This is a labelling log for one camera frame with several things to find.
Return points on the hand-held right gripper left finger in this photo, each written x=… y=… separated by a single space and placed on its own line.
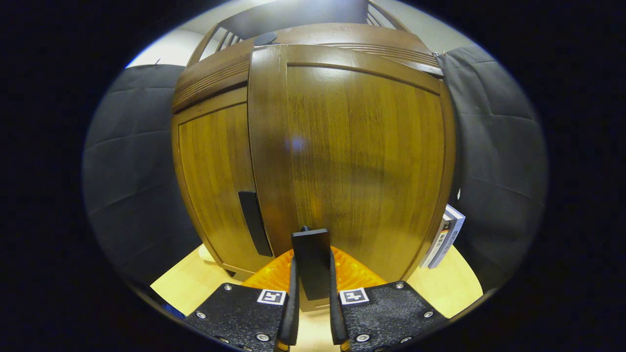
x=293 y=313

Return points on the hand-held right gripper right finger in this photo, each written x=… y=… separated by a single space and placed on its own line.
x=335 y=318

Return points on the wooden cabinet door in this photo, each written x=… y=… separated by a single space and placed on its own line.
x=367 y=156
x=215 y=171

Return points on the wooden double-door shoe cabinet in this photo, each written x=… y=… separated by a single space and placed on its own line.
x=215 y=73

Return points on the white spine book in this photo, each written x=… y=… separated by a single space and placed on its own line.
x=436 y=244

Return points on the blue cover book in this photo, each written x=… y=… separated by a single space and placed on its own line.
x=452 y=230

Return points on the black backdrop cloth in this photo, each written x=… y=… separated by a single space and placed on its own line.
x=499 y=161

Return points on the round black drawer knob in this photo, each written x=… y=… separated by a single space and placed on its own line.
x=265 y=38

